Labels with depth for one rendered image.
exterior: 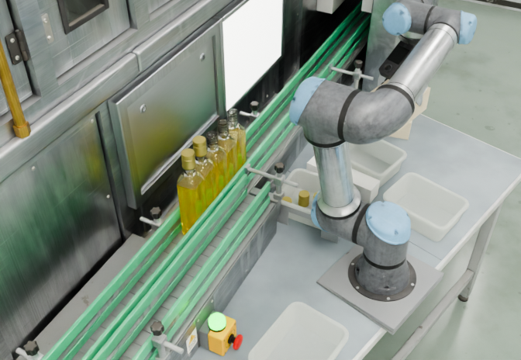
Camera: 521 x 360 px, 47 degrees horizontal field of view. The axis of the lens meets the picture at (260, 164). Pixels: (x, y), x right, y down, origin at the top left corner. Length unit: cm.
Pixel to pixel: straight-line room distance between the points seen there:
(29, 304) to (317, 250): 82
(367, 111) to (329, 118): 8
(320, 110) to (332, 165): 19
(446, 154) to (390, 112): 97
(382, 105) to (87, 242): 80
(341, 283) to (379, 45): 101
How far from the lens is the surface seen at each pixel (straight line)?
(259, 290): 172
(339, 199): 156
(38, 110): 129
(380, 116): 128
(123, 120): 146
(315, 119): 131
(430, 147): 226
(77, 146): 143
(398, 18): 158
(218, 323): 153
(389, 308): 169
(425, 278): 178
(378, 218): 159
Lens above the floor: 210
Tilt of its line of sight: 40 degrees down
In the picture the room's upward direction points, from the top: straight up
